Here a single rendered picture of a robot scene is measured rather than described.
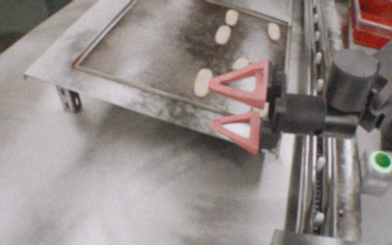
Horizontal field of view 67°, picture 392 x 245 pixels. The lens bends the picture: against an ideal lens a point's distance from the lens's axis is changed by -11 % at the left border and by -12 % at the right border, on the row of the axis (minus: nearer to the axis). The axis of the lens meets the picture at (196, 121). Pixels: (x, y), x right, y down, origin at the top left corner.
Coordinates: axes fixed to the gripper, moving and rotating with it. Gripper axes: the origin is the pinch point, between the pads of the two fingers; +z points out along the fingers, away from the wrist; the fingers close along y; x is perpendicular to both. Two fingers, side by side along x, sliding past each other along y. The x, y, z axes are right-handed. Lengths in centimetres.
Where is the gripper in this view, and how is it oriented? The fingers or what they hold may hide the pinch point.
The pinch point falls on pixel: (215, 106)
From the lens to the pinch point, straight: 46.9
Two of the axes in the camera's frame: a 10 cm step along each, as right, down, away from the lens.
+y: 0.8, 5.3, 8.4
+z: -9.8, -1.0, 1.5
